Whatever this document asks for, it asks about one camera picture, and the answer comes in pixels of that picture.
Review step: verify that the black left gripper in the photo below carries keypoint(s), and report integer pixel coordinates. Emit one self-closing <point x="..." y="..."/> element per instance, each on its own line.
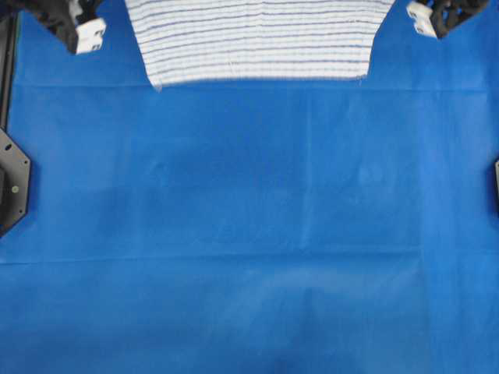
<point x="75" y="23"/>

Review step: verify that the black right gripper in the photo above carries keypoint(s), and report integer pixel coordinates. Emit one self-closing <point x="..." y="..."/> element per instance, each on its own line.
<point x="437" y="19"/>

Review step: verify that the blue striped white towel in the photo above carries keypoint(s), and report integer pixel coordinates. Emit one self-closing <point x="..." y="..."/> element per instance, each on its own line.
<point x="191" y="41"/>

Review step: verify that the blue table cloth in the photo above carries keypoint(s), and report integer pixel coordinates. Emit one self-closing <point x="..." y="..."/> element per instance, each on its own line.
<point x="255" y="226"/>

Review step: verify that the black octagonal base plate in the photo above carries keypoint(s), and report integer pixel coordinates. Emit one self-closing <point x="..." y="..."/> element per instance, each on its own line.
<point x="15" y="183"/>

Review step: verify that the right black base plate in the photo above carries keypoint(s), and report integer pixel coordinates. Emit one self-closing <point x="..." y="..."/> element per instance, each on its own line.
<point x="496" y="182"/>

